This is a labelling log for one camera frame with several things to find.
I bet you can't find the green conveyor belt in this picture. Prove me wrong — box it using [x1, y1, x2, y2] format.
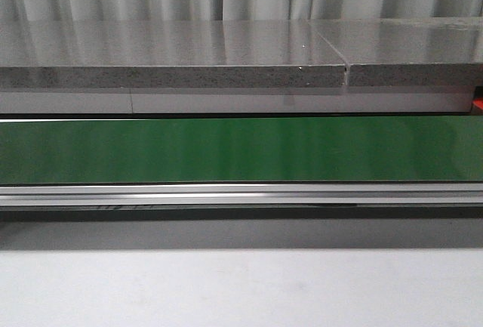
[1, 116, 482, 185]

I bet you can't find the grey stone countertop slab right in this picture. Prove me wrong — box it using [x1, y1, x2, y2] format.
[309, 17, 482, 89]

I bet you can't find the grey stone countertop slab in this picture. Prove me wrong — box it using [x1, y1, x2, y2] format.
[309, 17, 482, 89]
[1, 20, 345, 90]

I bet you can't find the grey stone countertop slab left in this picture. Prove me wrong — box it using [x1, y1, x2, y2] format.
[1, 20, 345, 90]

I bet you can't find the red plastic tray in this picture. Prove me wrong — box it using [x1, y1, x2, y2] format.
[471, 97, 483, 116]

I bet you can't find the aluminium conveyor side rail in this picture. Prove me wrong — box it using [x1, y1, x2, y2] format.
[1, 182, 482, 211]

